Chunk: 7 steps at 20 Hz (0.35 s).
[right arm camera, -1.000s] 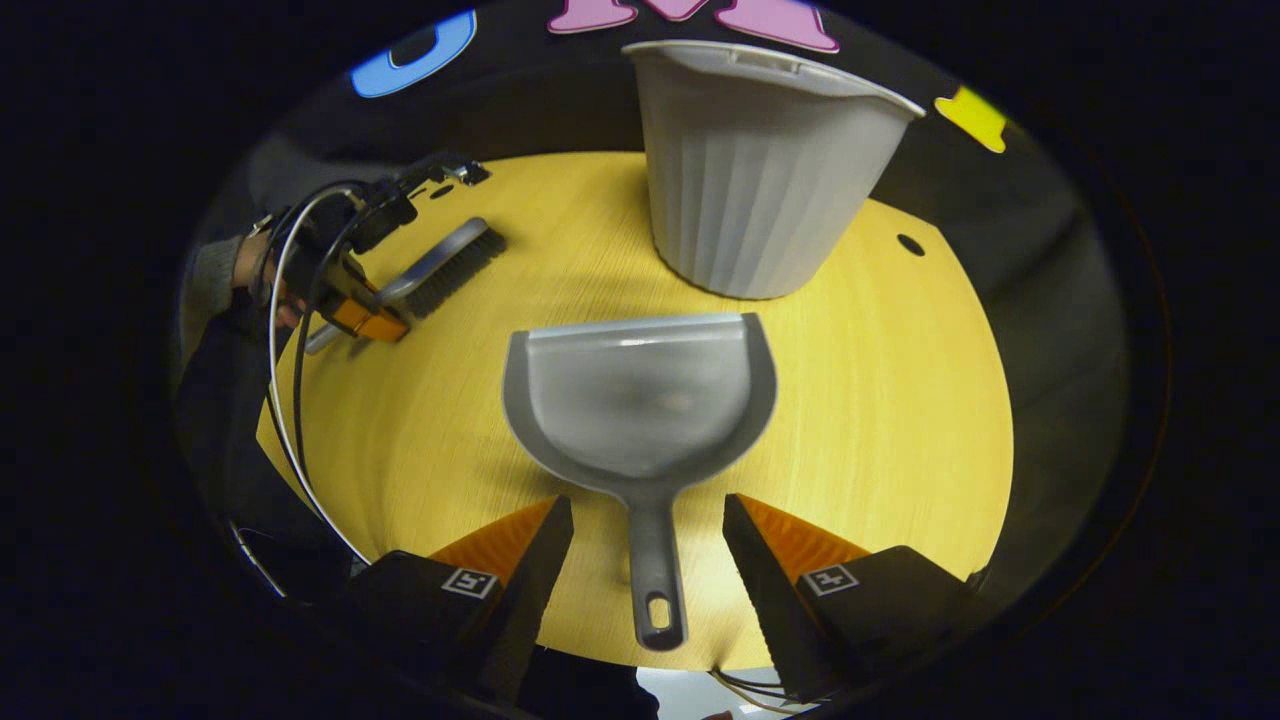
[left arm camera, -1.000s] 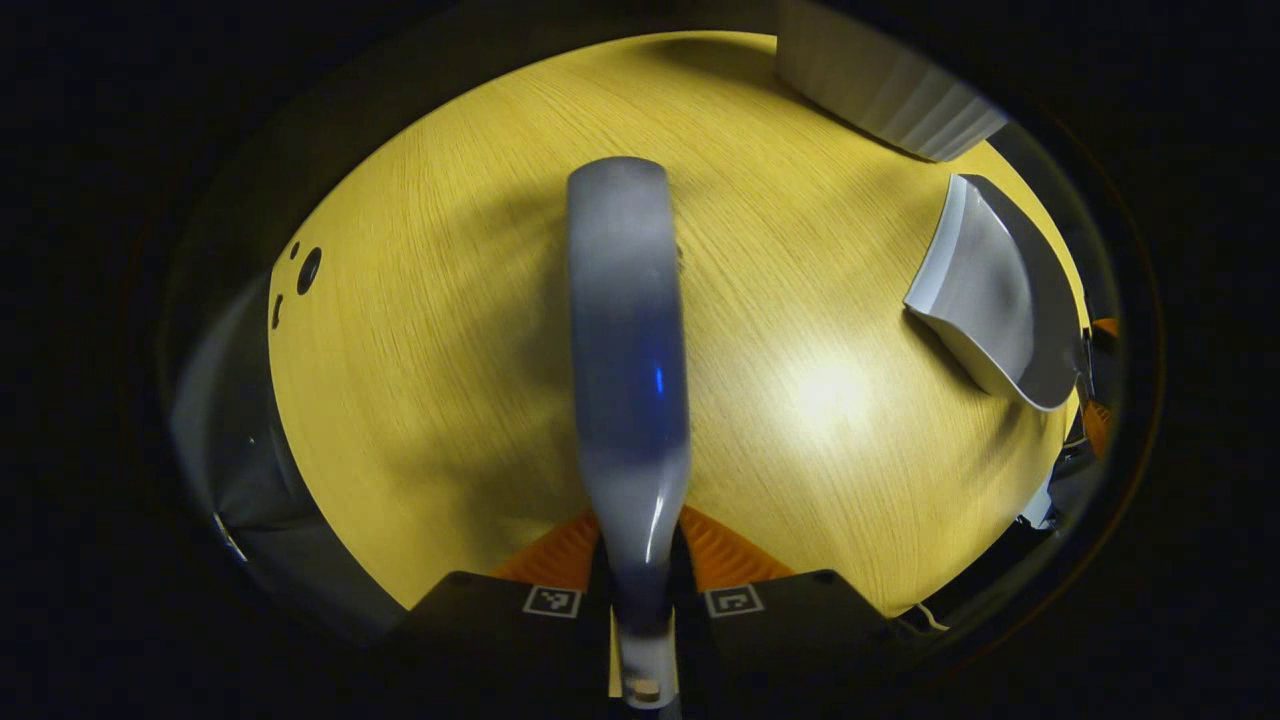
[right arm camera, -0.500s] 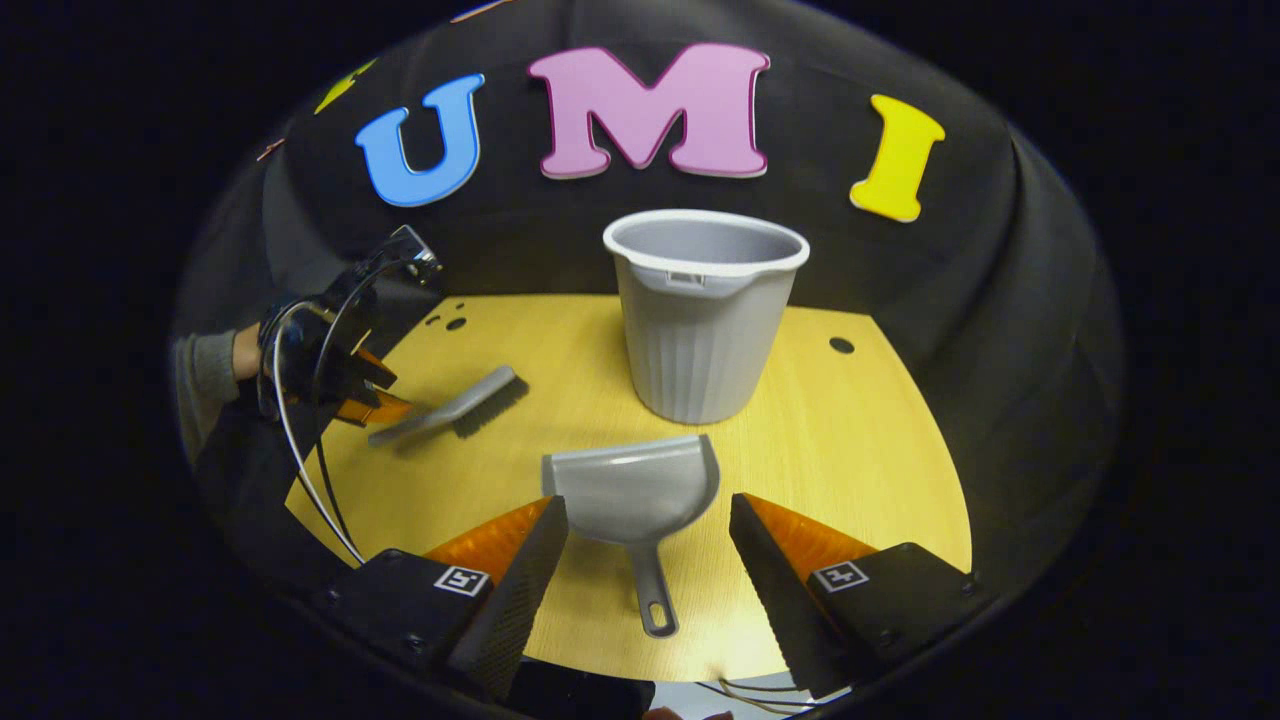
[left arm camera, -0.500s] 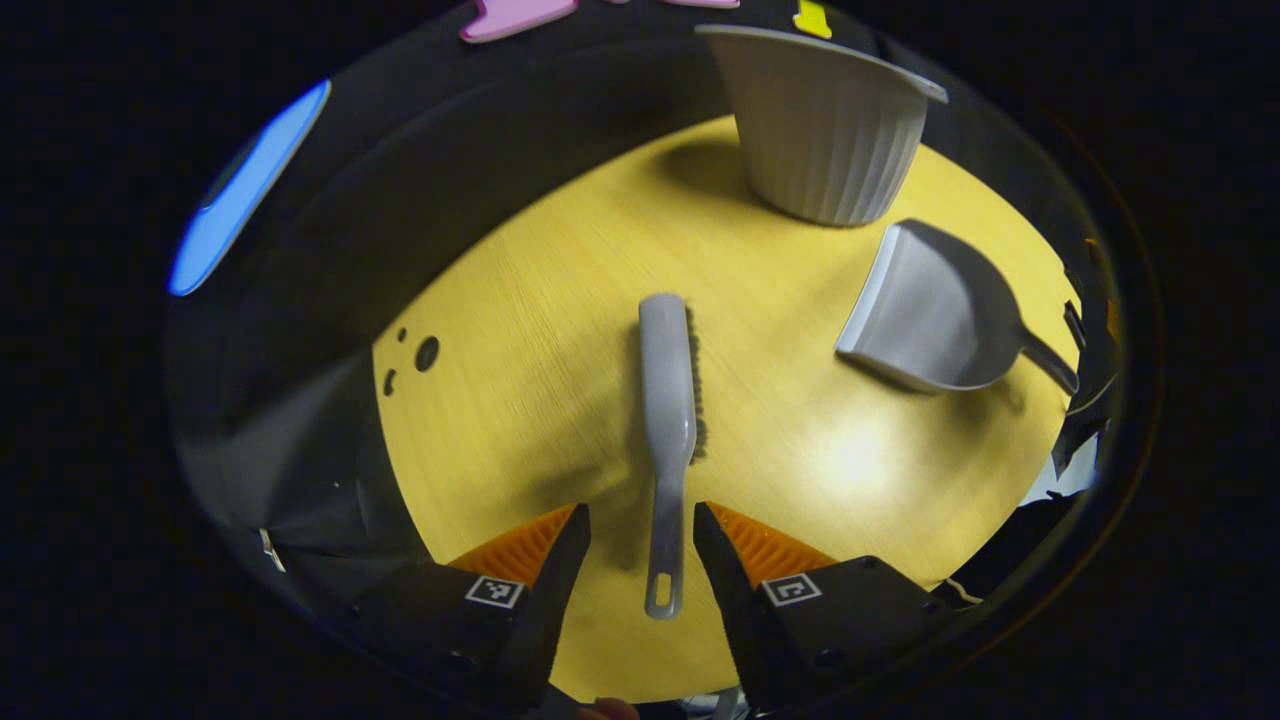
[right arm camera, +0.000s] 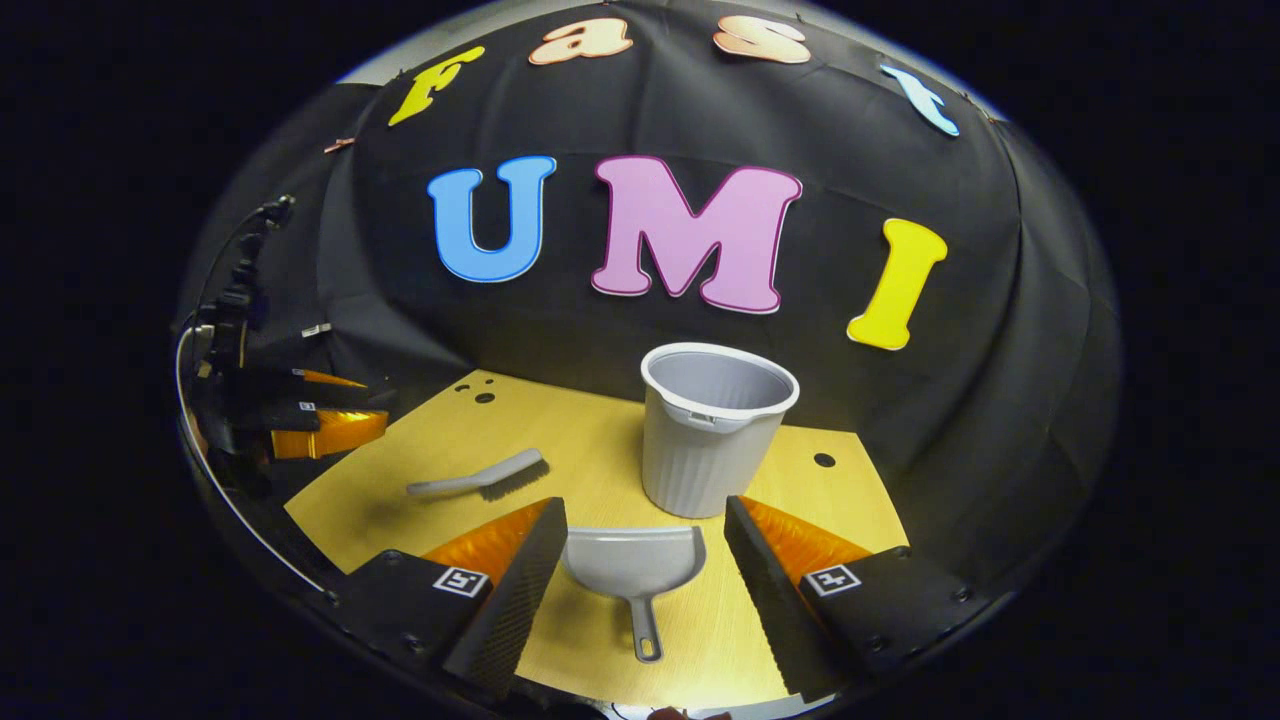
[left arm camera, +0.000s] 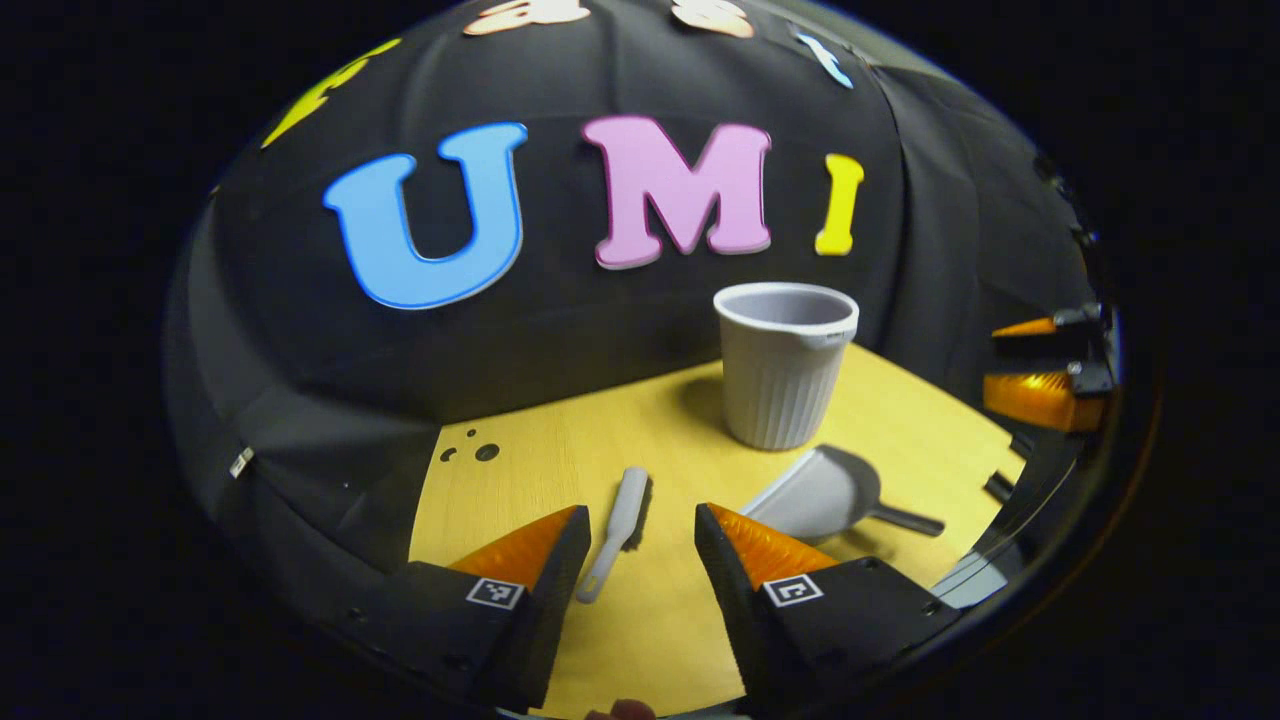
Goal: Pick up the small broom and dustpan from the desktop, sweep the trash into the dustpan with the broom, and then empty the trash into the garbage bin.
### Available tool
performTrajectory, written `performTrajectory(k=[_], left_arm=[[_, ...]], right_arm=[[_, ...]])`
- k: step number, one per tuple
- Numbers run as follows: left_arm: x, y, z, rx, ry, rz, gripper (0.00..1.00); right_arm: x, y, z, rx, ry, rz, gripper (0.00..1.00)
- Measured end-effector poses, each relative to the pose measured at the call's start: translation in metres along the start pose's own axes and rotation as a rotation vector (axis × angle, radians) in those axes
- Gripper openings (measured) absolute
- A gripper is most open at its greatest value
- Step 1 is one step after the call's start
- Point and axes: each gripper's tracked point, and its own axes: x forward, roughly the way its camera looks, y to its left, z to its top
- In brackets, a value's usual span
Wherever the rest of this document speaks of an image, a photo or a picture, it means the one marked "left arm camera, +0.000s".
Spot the small grey broom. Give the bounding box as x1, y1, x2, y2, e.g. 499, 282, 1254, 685
576, 466, 654, 605

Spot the grey dustpan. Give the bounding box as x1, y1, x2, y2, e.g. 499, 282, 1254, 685
740, 444, 946, 546

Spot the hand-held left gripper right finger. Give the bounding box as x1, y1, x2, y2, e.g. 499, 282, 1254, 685
693, 502, 966, 713

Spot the grey ribbed garbage bin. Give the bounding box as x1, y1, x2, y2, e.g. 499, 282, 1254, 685
713, 282, 860, 452

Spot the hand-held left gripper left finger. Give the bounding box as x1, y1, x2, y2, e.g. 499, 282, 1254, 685
340, 503, 593, 713

